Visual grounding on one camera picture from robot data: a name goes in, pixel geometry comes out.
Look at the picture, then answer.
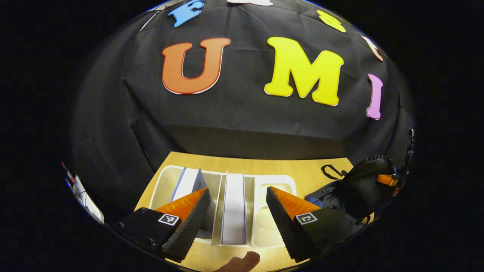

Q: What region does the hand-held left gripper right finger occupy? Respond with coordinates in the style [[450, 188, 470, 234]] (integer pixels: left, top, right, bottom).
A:
[[266, 186, 366, 264]]

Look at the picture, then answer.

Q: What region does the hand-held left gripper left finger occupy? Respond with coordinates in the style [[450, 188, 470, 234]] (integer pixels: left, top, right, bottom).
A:
[[113, 188, 211, 264]]

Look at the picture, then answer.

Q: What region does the white plastic bookshelf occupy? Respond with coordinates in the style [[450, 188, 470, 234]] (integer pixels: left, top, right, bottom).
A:
[[149, 165, 297, 249]]

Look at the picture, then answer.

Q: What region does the blue schoolbag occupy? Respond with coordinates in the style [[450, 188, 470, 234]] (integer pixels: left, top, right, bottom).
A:
[[304, 155, 403, 224]]

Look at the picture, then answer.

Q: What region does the grey-purple cover book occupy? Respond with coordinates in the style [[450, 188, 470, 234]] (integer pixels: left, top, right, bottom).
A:
[[170, 167, 216, 239]]

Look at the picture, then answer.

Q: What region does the white cover book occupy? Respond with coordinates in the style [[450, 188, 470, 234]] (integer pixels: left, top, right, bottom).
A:
[[220, 172, 247, 245]]

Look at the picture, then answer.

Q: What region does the white side table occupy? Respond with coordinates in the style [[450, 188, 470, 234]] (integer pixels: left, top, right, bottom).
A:
[[62, 162, 104, 223]]

